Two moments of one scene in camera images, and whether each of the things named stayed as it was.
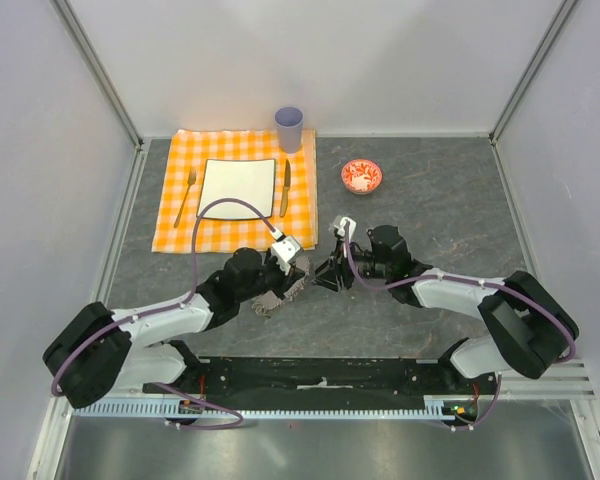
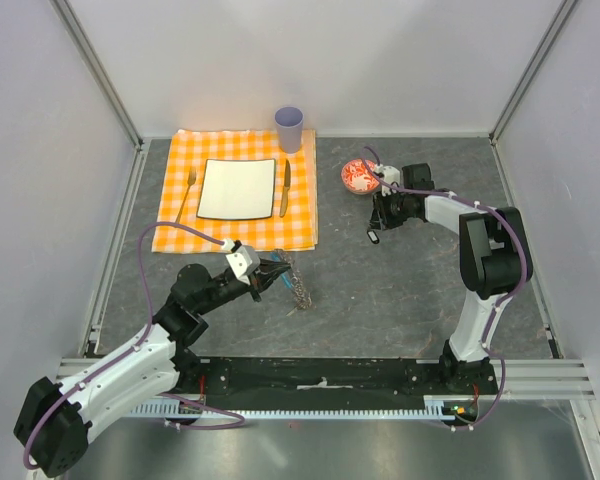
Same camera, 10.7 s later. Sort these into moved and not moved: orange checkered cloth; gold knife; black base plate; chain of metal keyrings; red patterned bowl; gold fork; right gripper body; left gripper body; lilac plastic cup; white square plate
Moved: left gripper body; chain of metal keyrings; right gripper body
Not moved: orange checkered cloth; red patterned bowl; gold knife; white square plate; gold fork; lilac plastic cup; black base plate
